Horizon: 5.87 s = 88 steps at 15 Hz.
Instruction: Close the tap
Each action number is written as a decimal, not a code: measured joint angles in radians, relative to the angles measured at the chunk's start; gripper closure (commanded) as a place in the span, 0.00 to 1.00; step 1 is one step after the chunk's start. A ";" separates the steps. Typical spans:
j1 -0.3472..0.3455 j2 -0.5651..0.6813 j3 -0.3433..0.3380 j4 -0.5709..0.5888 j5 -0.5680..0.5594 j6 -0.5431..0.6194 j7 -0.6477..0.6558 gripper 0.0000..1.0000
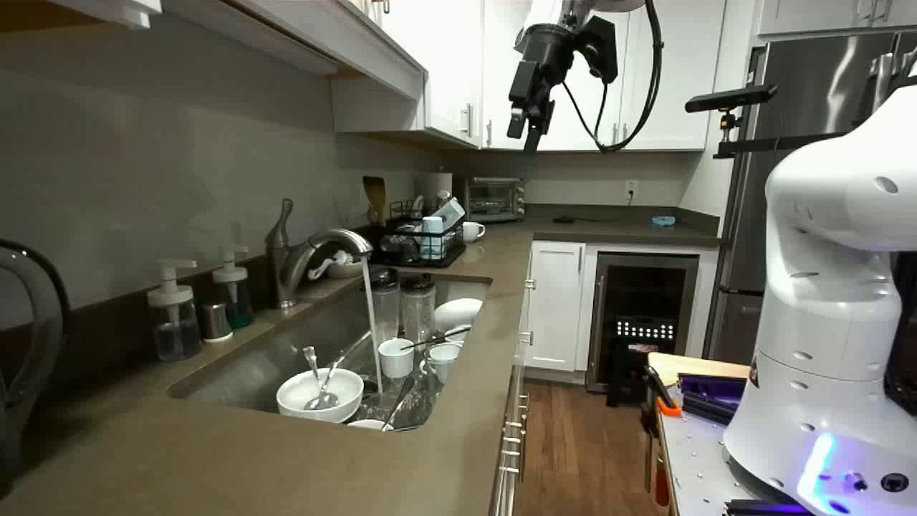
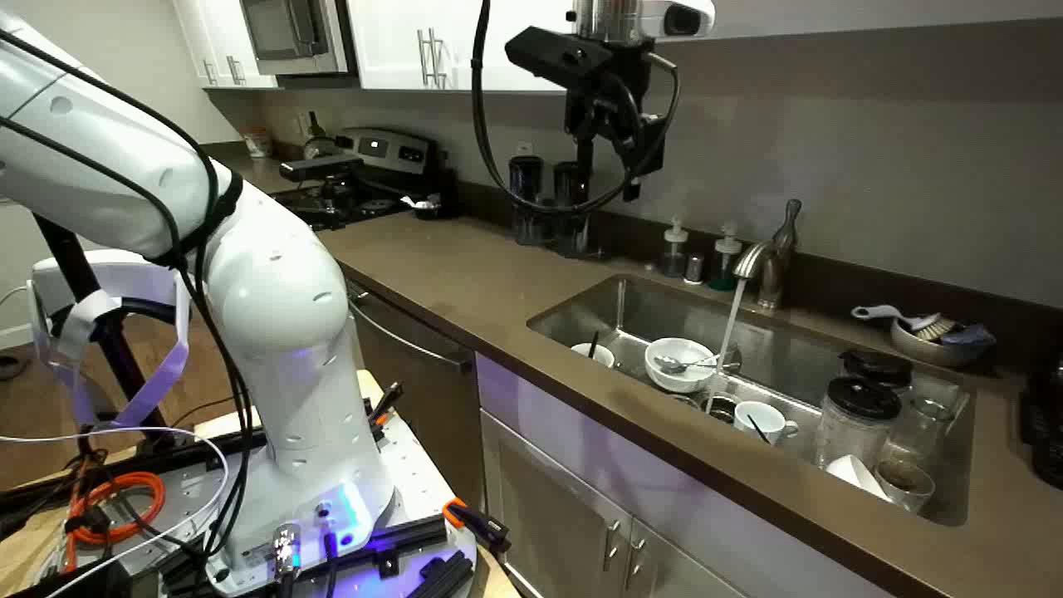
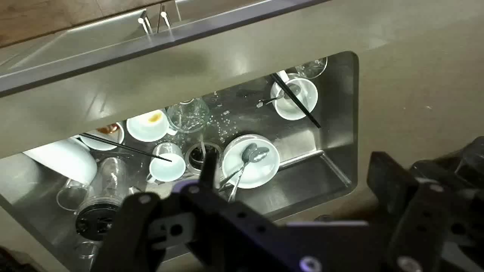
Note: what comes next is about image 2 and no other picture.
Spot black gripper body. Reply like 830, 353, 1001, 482
560, 45, 675, 148

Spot metal faucet lever handle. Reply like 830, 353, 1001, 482
770, 195, 808, 263

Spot dark tumbler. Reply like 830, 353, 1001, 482
549, 157, 595, 260
506, 152, 549, 249

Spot clear soap dispenser dark liquid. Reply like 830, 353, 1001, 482
658, 215, 695, 283

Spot soap dispenser green liquid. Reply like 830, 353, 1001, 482
706, 224, 747, 297

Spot stainless steel sink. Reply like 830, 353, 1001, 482
526, 274, 981, 532

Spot chrome kitchen faucet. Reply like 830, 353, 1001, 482
730, 239, 797, 320

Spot water stream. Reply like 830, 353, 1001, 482
711, 275, 750, 375

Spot metal spoon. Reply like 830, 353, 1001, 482
652, 350, 724, 375

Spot small white bowl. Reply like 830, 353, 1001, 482
569, 340, 620, 374

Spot large white bowl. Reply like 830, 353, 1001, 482
641, 333, 722, 398

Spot white cabinet over sink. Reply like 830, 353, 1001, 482
345, 0, 1063, 98

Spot small black cup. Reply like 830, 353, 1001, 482
702, 391, 739, 428

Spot stainless dishwasher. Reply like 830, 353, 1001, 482
343, 274, 486, 510

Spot black microwave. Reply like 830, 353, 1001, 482
236, 0, 363, 82

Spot black orange pen tool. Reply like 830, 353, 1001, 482
364, 378, 406, 431

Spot lower cabinets under sink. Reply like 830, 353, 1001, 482
470, 350, 894, 598

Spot robot mounting table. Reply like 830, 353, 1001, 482
0, 365, 515, 598

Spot empty clear glass jar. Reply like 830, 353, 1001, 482
897, 378, 963, 448

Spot narrow white upper cabinet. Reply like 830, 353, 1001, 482
167, 0, 281, 93

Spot clear glass cup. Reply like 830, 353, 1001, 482
869, 448, 940, 520

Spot black pole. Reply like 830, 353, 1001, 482
30, 214, 177, 446

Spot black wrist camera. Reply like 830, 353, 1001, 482
506, 27, 595, 90

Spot black cable with straps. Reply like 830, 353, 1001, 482
0, 0, 682, 560

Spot black orange handled tool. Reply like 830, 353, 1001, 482
437, 494, 515, 560

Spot white plastic frame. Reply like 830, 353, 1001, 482
25, 246, 197, 431

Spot white cable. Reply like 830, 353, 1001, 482
0, 422, 239, 577

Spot orange cable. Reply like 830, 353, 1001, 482
61, 470, 172, 556

